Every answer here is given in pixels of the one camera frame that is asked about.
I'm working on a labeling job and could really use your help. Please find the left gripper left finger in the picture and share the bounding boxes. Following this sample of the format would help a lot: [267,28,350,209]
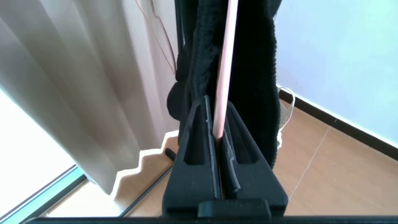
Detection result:
[162,95,221,215]

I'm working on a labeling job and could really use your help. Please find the pink clothes hanger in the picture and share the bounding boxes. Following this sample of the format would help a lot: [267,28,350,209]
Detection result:
[213,0,239,139]
[135,0,177,75]

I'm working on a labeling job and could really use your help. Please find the white laundry basket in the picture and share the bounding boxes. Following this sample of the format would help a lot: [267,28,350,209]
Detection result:
[276,85,295,149]

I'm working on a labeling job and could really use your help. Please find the beige curtain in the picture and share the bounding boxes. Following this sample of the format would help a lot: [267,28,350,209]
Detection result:
[0,0,181,195]

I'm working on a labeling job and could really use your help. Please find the black shorts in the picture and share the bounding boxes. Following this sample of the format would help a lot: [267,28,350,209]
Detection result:
[166,0,282,169]

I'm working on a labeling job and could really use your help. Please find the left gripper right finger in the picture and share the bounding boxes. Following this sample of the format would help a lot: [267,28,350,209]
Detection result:
[221,101,289,215]

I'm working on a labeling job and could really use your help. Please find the window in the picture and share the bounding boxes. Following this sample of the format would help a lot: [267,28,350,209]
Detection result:
[0,86,88,224]

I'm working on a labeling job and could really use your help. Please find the black clothes rack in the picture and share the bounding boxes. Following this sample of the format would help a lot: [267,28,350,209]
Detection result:
[119,0,186,218]

